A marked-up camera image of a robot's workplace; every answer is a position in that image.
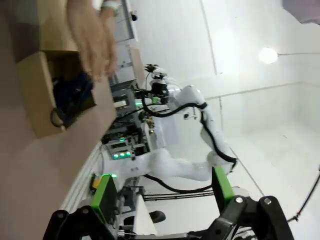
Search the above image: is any round ceiling light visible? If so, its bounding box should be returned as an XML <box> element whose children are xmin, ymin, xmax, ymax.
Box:
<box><xmin>258</xmin><ymin>46</ymin><xmax>279</xmax><ymax>65</ymax></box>

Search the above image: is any person's left hand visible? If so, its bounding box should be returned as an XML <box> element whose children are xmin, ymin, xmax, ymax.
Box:
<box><xmin>66</xmin><ymin>0</ymin><xmax>118</xmax><ymax>84</ymax></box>

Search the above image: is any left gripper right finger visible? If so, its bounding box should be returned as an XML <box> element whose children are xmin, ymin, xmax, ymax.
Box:
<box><xmin>209</xmin><ymin>165</ymin><xmax>297</xmax><ymax>240</ymax></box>

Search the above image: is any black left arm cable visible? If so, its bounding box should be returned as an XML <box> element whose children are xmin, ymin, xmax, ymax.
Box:
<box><xmin>143</xmin><ymin>173</ymin><xmax>214</xmax><ymax>195</ymax></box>

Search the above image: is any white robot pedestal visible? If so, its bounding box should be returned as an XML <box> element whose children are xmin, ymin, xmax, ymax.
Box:
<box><xmin>149</xmin><ymin>115</ymin><xmax>174</xmax><ymax>151</ymax></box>

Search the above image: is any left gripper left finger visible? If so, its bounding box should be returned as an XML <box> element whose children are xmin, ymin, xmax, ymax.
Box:
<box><xmin>41</xmin><ymin>174</ymin><xmax>120</xmax><ymax>240</ymax></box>

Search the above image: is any electronics control rack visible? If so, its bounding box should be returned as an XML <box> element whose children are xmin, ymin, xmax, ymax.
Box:
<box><xmin>101</xmin><ymin>83</ymin><xmax>151</xmax><ymax>161</ymax></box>

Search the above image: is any navy blue zip pouch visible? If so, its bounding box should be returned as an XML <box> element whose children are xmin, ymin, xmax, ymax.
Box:
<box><xmin>49</xmin><ymin>71</ymin><xmax>98</xmax><ymax>129</ymax></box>

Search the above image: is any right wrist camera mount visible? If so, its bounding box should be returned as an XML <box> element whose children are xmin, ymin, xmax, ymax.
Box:
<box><xmin>144</xmin><ymin>63</ymin><xmax>168</xmax><ymax>82</ymax></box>

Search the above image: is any brown cardboard box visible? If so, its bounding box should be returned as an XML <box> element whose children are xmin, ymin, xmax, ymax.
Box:
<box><xmin>14</xmin><ymin>0</ymin><xmax>119</xmax><ymax>140</ymax></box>

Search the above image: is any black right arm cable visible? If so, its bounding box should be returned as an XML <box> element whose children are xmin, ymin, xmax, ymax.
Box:
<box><xmin>141</xmin><ymin>94</ymin><xmax>239</xmax><ymax>174</ymax></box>

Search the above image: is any pale green wristwatch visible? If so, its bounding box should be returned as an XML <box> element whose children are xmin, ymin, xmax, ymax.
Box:
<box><xmin>99</xmin><ymin>0</ymin><xmax>124</xmax><ymax>17</ymax></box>

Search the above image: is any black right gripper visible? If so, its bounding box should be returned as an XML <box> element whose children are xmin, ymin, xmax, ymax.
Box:
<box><xmin>150</xmin><ymin>80</ymin><xmax>169</xmax><ymax>105</ymax></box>

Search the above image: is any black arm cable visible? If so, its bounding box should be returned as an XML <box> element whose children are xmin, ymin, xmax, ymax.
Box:
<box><xmin>143</xmin><ymin>173</ymin><xmax>214</xmax><ymax>195</ymax></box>
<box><xmin>141</xmin><ymin>94</ymin><xmax>239</xmax><ymax>174</ymax></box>

